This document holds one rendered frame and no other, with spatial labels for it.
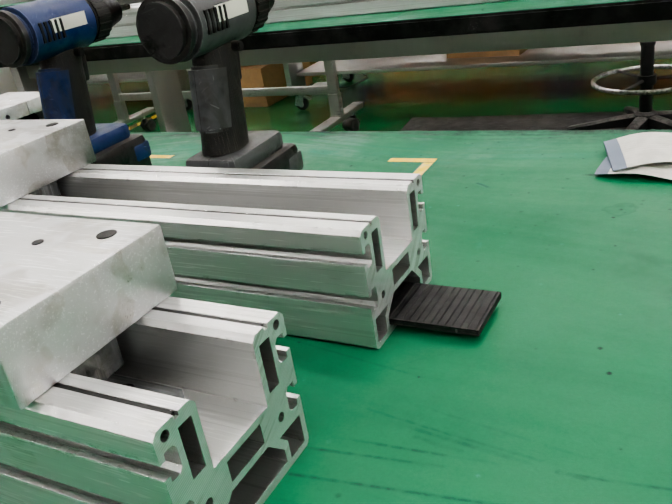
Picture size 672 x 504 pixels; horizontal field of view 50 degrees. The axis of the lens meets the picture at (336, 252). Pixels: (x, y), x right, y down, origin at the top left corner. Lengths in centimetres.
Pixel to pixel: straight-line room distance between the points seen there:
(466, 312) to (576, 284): 9
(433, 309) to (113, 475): 24
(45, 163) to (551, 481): 48
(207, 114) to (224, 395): 36
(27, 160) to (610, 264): 47
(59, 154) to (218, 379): 35
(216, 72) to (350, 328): 30
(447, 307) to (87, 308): 24
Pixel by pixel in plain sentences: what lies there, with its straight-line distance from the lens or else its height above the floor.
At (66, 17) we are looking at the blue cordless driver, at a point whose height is 98.
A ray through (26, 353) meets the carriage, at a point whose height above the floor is 89.
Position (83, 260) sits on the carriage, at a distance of 37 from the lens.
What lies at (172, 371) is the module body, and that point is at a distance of 39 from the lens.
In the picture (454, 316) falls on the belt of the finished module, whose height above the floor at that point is 79.
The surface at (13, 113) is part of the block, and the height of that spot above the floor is 86.
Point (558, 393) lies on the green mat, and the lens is 43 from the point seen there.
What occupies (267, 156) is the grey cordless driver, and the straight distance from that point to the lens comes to 72.
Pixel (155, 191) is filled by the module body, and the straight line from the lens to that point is 62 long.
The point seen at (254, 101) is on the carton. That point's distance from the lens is 463.
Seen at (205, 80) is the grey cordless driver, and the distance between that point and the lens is 68.
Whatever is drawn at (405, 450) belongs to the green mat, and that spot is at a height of 78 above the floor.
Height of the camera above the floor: 104
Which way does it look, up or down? 25 degrees down
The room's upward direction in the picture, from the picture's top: 10 degrees counter-clockwise
